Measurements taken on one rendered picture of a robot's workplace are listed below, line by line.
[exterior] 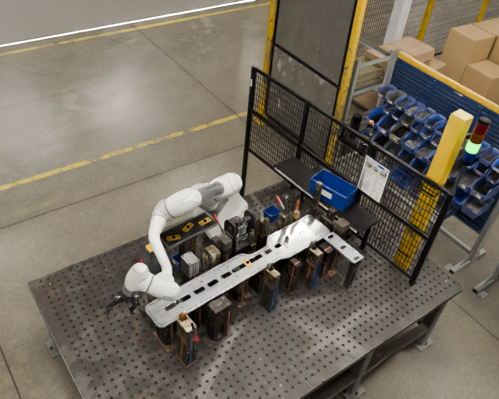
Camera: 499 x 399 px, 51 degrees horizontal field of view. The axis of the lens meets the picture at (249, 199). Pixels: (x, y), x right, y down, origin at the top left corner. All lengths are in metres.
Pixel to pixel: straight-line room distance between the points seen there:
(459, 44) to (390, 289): 4.03
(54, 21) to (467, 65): 6.61
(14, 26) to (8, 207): 4.81
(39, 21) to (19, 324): 3.91
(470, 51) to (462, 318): 3.47
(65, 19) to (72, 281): 3.12
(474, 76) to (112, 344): 5.34
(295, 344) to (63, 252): 2.37
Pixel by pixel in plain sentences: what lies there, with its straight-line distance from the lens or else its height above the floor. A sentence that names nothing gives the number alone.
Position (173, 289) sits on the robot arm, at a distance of 2.80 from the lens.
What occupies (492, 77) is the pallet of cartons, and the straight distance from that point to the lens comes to 6.95.
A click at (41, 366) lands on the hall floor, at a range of 4.21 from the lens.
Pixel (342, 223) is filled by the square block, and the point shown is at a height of 1.06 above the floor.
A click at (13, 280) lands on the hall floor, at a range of 4.76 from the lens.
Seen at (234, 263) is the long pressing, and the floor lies 1.00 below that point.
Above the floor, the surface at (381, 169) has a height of 1.41.
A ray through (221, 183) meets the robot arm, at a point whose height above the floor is 1.22.
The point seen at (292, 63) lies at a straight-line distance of 5.71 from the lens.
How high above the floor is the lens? 3.50
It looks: 41 degrees down
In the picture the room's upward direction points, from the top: 6 degrees clockwise
